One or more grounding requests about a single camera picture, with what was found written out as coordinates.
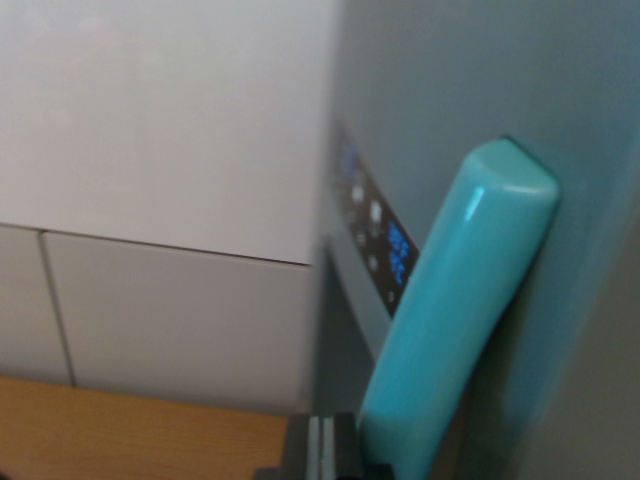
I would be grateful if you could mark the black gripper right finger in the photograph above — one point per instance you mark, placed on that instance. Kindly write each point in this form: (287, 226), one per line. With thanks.
(345, 445)

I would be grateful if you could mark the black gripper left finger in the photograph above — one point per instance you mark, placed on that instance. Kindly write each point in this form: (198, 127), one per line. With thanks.
(297, 450)

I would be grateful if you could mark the grey toy refrigerator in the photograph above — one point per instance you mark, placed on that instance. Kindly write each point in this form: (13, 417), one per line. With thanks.
(430, 75)

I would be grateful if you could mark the black temperature display panel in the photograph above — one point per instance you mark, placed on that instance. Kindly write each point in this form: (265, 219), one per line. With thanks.
(375, 235)

